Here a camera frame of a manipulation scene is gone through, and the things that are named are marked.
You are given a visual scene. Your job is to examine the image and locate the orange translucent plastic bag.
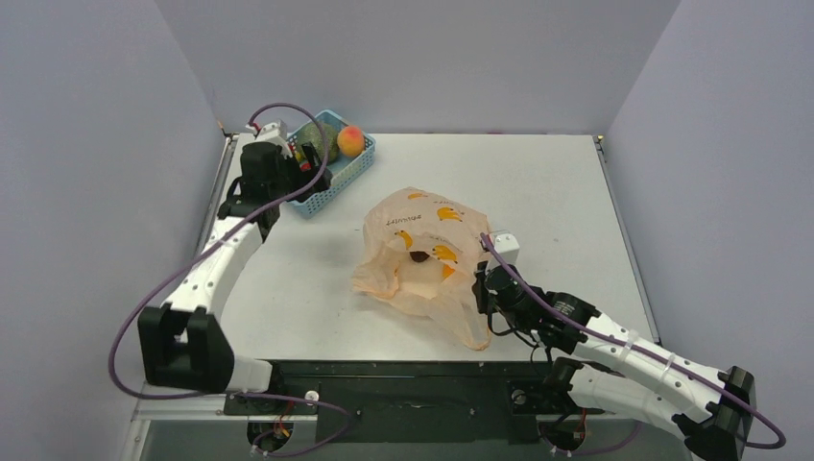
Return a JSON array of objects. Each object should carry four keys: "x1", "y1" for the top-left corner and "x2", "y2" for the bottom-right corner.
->
[{"x1": 351, "y1": 187, "x2": 491, "y2": 351}]

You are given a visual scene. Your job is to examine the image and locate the fake peach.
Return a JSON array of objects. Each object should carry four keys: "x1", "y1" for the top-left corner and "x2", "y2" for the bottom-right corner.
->
[{"x1": 336, "y1": 125, "x2": 366, "y2": 158}]

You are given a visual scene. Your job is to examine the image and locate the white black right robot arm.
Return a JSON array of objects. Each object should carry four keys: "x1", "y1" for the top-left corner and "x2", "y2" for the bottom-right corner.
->
[{"x1": 473, "y1": 262, "x2": 755, "y2": 460}]

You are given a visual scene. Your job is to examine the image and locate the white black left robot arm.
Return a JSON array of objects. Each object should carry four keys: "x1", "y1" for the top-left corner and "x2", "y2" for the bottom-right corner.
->
[{"x1": 137, "y1": 141, "x2": 330, "y2": 413}]

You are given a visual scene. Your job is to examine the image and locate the green netted melon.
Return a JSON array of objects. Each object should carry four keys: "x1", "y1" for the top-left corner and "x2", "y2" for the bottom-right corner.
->
[{"x1": 295, "y1": 122, "x2": 340, "y2": 164}]

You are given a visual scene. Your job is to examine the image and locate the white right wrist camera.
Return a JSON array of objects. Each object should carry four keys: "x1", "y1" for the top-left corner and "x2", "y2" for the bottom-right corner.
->
[{"x1": 489, "y1": 230, "x2": 520, "y2": 265}]

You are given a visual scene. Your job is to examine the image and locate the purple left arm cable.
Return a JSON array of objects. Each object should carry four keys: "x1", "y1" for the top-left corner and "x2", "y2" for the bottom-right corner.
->
[{"x1": 107, "y1": 102, "x2": 332, "y2": 400}]

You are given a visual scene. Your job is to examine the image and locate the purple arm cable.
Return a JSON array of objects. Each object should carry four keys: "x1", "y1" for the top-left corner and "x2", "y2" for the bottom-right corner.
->
[
  {"x1": 480, "y1": 232, "x2": 787, "y2": 451},
  {"x1": 107, "y1": 102, "x2": 332, "y2": 400}
]

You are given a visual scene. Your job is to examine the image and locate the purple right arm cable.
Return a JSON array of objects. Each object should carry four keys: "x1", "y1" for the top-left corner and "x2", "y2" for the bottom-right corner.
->
[{"x1": 480, "y1": 232, "x2": 787, "y2": 451}]

